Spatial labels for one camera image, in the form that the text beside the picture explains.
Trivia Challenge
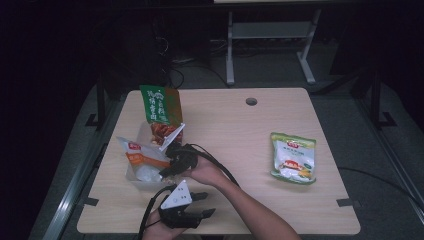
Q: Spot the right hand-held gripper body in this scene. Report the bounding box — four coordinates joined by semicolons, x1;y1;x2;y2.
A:
158;122;200;178

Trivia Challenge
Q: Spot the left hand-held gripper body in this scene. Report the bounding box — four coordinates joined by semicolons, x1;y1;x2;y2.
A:
159;179;205;230

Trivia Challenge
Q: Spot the clear plastic container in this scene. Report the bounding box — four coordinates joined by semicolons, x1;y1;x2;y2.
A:
124;119;188;192

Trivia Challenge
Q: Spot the white and orange seasoning packet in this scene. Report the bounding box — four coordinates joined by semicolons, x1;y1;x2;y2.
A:
115;135;173;183

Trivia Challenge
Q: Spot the green and red seasoning packet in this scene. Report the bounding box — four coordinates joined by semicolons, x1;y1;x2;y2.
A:
139;84;185;147

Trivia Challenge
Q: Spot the person's right hand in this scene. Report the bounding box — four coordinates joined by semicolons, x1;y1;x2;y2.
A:
181;154;228;188

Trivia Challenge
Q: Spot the person's left hand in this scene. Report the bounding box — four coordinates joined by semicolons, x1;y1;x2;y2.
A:
141;208;188;240

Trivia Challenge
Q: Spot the black metal stand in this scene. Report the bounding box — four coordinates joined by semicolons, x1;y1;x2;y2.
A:
84;74;109;130
369;71;398;129

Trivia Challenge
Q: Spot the white and green seasoning packet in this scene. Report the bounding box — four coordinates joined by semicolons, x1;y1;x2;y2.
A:
269;132;318;186

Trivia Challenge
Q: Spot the right hand-held gripper black cable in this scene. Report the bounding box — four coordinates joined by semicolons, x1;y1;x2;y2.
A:
188;143;240;188

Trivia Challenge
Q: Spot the hand-held gripper black cable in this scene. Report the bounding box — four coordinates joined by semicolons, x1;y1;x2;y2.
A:
188;143;240;188
137;184;178;240

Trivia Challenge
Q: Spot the left hand-held gripper black cable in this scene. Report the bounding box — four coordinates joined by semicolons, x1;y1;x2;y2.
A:
137;184;178;240

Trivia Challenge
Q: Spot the tangle of black cables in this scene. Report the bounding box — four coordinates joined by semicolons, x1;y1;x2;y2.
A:
154;34;231;90

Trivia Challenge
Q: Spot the aluminium floor rail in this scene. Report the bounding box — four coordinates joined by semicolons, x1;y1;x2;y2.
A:
41;96;129;240
353;96;424;218

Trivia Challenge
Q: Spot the white metal table frame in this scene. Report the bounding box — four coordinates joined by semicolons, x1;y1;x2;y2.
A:
225;9;323;86

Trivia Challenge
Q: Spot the black floor cable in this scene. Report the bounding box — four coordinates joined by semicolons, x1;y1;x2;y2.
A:
338;166;424;209

